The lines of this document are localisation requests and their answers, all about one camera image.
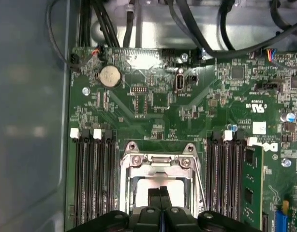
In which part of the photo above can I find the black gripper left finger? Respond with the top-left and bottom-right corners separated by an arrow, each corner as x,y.
74,186 -> 161,232

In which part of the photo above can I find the metal socket cover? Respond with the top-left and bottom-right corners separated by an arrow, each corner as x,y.
125,156 -> 200,211

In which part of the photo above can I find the metal wire locking lever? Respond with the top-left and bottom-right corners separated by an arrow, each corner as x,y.
192,154 -> 208,212

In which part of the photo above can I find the CPU socket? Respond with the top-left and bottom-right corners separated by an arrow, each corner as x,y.
119,142 -> 202,213

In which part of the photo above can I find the round coin cell battery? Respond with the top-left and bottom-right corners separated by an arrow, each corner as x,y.
99,65 -> 122,90

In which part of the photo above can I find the thin black cable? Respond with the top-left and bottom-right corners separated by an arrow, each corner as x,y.
46,0 -> 78,71

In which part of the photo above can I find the green motherboard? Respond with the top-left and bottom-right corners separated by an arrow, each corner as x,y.
65,45 -> 297,232

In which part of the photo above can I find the black board connector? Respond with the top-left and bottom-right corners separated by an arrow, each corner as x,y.
70,53 -> 81,67

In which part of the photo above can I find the blue board connector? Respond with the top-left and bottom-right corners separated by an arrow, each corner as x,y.
274,207 -> 288,232

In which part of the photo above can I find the black grey PC case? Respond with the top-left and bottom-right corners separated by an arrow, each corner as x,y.
0,0 -> 297,232

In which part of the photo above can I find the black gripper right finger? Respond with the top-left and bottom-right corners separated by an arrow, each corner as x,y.
161,186 -> 259,232

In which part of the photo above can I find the black pin header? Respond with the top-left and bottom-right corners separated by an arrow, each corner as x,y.
256,82 -> 283,93

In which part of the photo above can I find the internal USB port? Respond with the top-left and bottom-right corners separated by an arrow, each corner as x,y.
174,67 -> 188,95

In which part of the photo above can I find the thick black cable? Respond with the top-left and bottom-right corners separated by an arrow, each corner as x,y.
170,0 -> 297,60

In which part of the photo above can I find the multicoloured wire bundle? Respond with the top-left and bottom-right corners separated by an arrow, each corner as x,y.
266,48 -> 279,62

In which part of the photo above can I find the large blue-topped capacitor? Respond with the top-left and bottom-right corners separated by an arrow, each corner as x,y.
281,111 -> 296,123

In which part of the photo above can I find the green RAM stick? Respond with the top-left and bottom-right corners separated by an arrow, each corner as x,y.
242,144 -> 265,232

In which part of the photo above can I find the white label sticker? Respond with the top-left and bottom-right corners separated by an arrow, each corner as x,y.
252,122 -> 267,135

